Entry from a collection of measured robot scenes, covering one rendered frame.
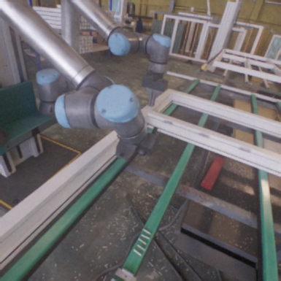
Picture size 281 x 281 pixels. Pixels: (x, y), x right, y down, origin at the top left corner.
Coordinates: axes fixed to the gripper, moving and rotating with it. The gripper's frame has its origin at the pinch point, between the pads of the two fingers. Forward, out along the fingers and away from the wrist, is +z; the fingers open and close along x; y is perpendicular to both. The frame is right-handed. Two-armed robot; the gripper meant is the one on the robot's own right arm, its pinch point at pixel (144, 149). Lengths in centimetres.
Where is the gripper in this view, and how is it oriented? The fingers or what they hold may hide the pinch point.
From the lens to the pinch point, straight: 71.5
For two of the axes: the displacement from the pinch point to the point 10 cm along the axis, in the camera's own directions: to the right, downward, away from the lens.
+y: 4.1, -8.7, 2.7
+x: -8.9, -3.1, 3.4
